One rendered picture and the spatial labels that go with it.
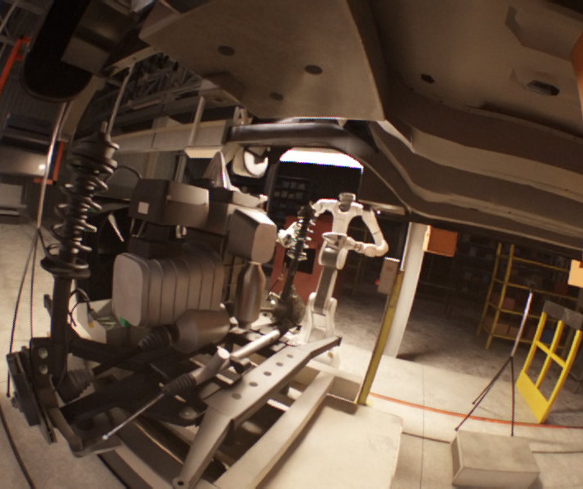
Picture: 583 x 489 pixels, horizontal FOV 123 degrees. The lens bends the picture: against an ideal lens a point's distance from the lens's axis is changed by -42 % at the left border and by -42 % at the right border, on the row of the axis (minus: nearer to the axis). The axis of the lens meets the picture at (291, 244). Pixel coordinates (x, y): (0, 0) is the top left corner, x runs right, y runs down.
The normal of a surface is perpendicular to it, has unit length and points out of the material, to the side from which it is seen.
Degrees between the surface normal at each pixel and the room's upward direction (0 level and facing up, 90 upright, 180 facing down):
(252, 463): 0
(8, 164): 90
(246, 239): 90
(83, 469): 0
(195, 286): 90
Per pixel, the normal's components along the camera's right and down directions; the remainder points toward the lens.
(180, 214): 0.89, 0.20
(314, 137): -0.47, -0.03
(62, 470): 0.19, -0.98
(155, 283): 0.76, 0.18
